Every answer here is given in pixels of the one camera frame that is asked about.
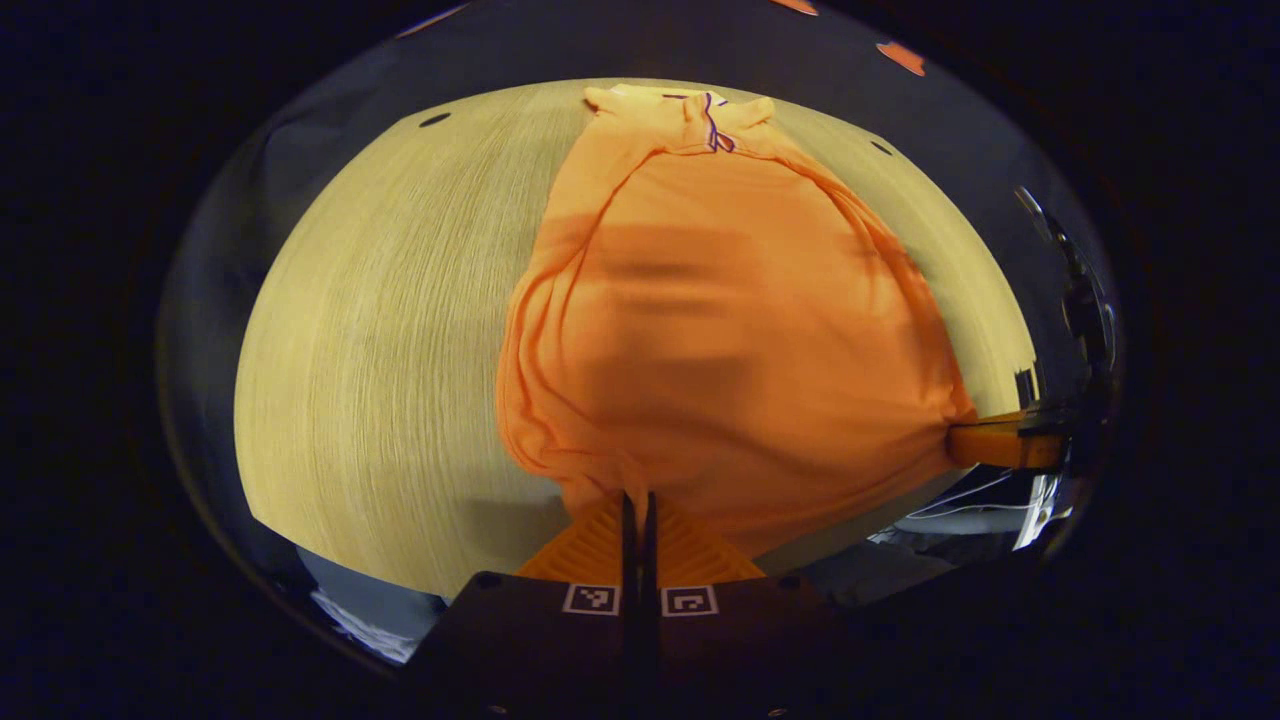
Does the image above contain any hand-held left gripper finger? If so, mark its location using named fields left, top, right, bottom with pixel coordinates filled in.
left=644, top=490, right=863, bottom=720
left=400, top=490, right=642, bottom=720

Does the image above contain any orange T-shirt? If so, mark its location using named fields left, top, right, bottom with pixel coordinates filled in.
left=497, top=84, right=977, bottom=561

